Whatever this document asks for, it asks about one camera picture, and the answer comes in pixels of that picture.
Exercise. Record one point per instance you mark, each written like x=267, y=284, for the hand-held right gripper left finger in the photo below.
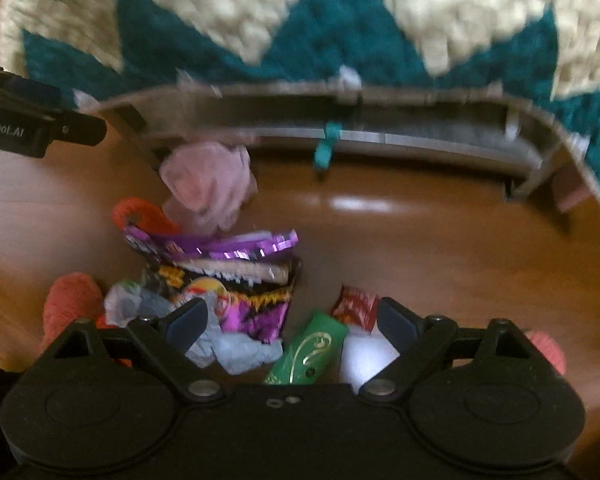
x=189, y=321

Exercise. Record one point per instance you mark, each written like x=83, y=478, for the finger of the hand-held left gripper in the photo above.
x=27, y=91
x=82, y=129

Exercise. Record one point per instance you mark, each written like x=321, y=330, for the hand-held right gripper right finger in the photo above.
x=394, y=321

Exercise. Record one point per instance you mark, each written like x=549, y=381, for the red candy wrapper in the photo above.
x=354, y=307

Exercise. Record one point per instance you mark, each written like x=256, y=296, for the white paper piece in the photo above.
x=365, y=360

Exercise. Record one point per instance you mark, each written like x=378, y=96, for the pale blue tissue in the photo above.
x=240, y=352

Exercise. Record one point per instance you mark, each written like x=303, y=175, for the purple foil snack bag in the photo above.
x=230, y=275

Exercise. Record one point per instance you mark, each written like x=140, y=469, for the green foil wrapper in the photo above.
x=307, y=352

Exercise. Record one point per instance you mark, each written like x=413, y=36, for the pink tissue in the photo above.
x=205, y=185

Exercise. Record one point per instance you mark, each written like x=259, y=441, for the orange yarn loop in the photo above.
x=139, y=217

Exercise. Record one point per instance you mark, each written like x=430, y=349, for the coral fuzzy slipper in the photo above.
x=547, y=350
x=72, y=305

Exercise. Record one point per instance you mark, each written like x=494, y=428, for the teal and cream woven basket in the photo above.
x=300, y=20

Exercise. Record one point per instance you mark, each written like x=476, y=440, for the grey wooden bed frame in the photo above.
x=360, y=120

